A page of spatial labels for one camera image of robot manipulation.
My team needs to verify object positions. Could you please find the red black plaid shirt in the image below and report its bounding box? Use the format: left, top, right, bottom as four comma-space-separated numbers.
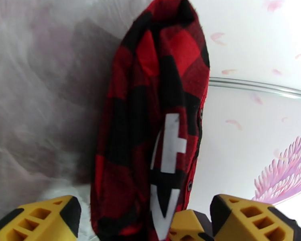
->
90, 0, 211, 241

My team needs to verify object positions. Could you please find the aluminium corner post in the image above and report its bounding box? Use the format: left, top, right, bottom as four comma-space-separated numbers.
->
207, 76, 301, 100

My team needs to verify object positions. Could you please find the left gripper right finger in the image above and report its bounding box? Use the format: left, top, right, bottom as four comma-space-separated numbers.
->
210, 194, 301, 241

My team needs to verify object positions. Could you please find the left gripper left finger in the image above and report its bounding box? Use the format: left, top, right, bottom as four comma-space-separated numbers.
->
0, 195, 82, 241

